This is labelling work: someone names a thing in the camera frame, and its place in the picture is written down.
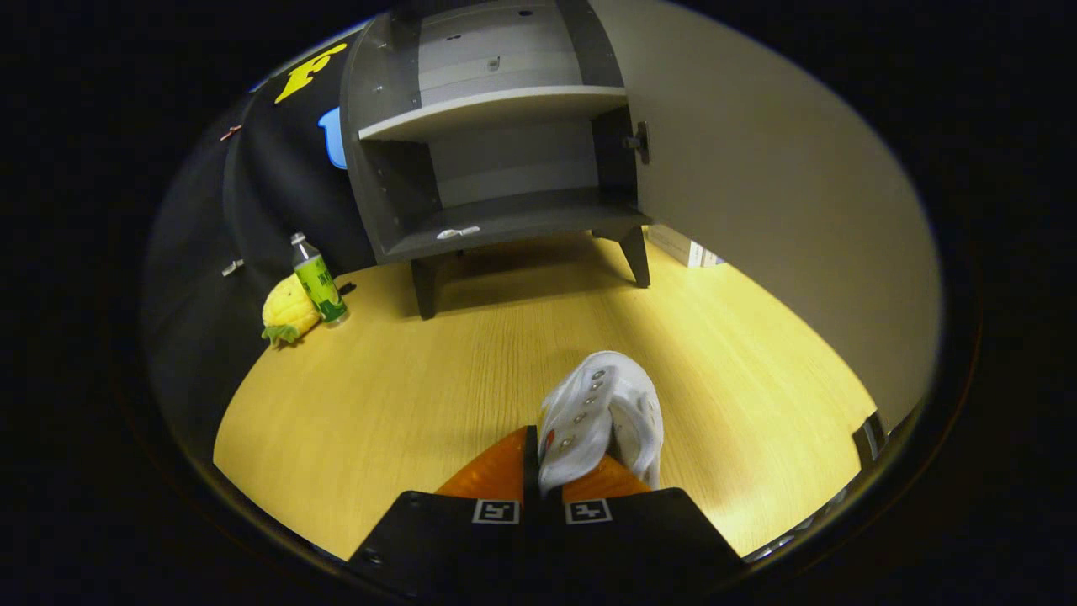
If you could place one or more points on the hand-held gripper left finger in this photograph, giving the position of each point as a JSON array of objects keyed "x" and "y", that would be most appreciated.
[{"x": 446, "y": 539}]

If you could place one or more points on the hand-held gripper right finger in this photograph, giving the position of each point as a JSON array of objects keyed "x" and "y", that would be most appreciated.
[{"x": 648, "y": 534}]

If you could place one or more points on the white shoe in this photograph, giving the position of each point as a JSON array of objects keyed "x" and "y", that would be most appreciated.
[{"x": 589, "y": 412}]

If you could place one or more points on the beige shoe cabinet door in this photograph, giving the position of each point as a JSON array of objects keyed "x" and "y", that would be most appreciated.
[{"x": 757, "y": 185}]

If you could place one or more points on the grey shoe cabinet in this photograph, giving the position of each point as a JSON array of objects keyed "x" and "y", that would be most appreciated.
[{"x": 505, "y": 160}]

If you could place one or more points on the metal door hinge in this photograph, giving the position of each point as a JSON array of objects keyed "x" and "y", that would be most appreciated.
[{"x": 639, "y": 143}]

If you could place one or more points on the yellow plush toy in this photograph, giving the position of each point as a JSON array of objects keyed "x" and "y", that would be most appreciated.
[{"x": 288, "y": 310}]

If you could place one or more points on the green drink bottle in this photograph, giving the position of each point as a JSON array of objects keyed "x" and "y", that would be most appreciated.
[{"x": 320, "y": 286}]

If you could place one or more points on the white clip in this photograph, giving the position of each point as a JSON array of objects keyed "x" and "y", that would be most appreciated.
[{"x": 233, "y": 268}]

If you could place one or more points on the black backdrop cloth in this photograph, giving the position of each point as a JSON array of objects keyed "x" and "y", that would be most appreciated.
[{"x": 269, "y": 194}]

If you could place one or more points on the red clip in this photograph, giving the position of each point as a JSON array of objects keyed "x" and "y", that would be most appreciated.
[{"x": 231, "y": 132}]

